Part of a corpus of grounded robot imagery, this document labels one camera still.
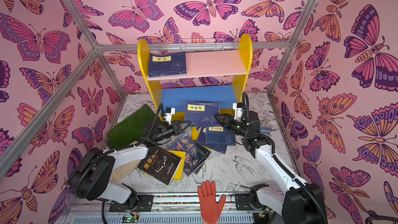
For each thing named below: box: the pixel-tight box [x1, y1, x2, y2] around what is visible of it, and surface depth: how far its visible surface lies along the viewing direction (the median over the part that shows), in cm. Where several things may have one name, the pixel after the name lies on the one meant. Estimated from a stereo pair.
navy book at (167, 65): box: [147, 51, 188, 78], surface depth 76 cm
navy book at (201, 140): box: [196, 126, 227, 154], surface depth 93 cm
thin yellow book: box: [166, 149, 187, 181], surface depth 83 cm
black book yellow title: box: [137, 145, 182, 186], surface depth 83 cm
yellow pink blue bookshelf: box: [137, 34, 253, 141], surface depth 81 cm
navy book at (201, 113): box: [184, 101, 221, 126], surface depth 81 cm
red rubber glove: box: [197, 180, 227, 224], surface depth 74 cm
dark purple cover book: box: [166, 132, 212, 177], surface depth 88 cm
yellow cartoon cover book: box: [191, 126, 202, 142], surface depth 99 cm
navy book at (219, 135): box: [205, 126, 236, 146], surface depth 96 cm
